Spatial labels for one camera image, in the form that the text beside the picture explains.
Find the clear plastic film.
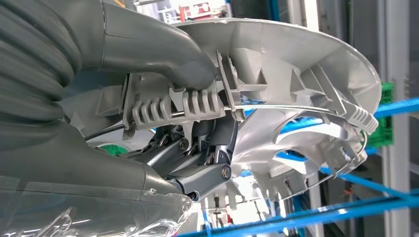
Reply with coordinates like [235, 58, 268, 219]
[0, 176, 194, 237]

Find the blue metal shelf rack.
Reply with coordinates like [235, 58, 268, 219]
[176, 96, 419, 237]

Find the green plastic crate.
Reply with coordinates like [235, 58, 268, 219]
[366, 81, 395, 149]

